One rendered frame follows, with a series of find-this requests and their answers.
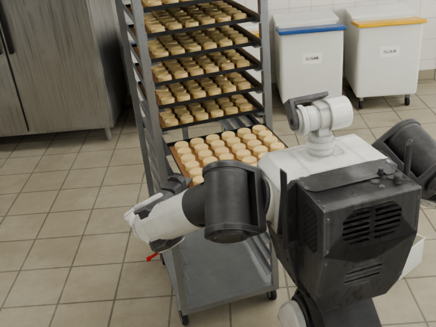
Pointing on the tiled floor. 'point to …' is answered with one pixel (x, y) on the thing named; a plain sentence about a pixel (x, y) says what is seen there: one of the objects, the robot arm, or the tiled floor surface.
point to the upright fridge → (59, 67)
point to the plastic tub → (414, 259)
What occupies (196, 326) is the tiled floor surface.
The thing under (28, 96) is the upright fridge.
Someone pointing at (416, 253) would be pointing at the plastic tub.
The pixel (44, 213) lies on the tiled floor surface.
